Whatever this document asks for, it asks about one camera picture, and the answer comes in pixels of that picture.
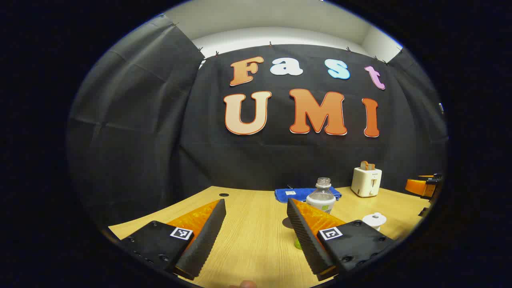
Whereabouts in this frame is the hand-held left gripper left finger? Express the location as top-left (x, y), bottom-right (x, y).
top-left (119, 198), bottom-right (227, 280)

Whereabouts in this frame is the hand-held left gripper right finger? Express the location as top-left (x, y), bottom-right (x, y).
top-left (286, 198), bottom-right (395, 281)

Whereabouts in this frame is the clear water bottle green label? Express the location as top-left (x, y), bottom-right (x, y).
top-left (295, 177), bottom-right (336, 250)

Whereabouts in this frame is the white teacup lid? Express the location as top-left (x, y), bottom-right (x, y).
top-left (362, 212), bottom-right (388, 226)

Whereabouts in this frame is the blue towel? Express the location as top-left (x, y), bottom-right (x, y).
top-left (274, 187), bottom-right (342, 203)

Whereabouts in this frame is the cream toaster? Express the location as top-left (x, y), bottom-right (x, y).
top-left (351, 167), bottom-right (382, 198)

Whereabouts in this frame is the black backdrop cloth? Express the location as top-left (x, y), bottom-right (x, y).
top-left (68, 14), bottom-right (448, 228)

